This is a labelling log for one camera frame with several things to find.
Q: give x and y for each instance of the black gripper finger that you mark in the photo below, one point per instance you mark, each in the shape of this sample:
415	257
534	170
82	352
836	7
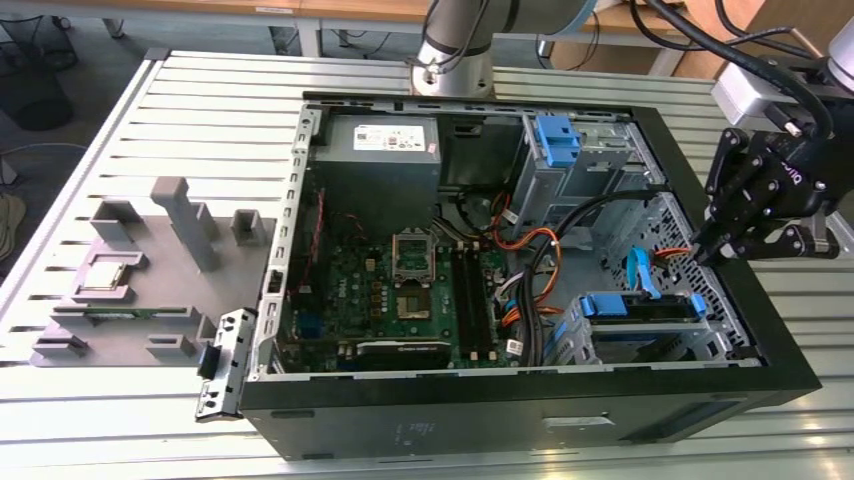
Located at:
734	190
781	242

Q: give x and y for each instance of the hard disk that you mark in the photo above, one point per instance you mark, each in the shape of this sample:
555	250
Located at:
654	311

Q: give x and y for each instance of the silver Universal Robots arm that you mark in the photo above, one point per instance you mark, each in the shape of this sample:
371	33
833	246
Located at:
454	65

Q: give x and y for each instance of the silver disk bay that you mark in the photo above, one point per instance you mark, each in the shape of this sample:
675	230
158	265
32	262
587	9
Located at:
641	327

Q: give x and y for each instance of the blue plastic drive latch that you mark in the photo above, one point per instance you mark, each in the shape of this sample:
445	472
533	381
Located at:
557	142

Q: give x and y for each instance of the silver optical drive cage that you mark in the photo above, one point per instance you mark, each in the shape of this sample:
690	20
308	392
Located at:
541	190

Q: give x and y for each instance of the wooden cabinet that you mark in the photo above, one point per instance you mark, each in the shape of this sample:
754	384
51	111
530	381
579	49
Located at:
794	12

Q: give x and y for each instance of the wooden top desk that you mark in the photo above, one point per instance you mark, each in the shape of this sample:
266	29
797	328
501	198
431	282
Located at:
614	22

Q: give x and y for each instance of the black plastic fan shroud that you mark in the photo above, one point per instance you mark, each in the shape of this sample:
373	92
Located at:
481	160

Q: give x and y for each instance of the black RAM slot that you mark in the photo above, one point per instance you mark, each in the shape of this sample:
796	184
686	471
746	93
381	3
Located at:
479	300
461	300

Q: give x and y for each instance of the grey power supply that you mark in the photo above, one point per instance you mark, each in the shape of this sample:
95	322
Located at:
387	170

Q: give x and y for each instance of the CPU socket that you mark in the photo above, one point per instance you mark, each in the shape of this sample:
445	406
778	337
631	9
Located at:
415	306

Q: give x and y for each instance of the black PC case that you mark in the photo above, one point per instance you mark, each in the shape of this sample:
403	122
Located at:
467	415

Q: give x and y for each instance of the black graphics card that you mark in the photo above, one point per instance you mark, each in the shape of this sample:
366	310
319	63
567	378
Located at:
401	349

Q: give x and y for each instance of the green motherboard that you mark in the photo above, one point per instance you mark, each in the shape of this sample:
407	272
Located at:
354	300

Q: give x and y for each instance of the grey parts rack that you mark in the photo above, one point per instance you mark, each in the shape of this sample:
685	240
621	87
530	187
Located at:
174	300

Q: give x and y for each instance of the grey desk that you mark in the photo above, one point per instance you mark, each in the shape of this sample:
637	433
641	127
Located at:
200	10

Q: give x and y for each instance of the green RAM stick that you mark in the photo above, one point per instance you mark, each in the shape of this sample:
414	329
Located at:
120	315

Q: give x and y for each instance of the silver CPU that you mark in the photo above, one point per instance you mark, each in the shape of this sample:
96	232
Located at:
103	276

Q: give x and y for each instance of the black trash bin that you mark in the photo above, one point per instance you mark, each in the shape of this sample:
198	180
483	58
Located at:
40	100

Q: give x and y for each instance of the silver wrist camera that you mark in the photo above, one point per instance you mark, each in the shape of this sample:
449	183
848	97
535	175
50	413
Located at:
747	95

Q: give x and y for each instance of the silver slot bracket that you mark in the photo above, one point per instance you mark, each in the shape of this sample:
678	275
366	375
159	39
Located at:
230	360

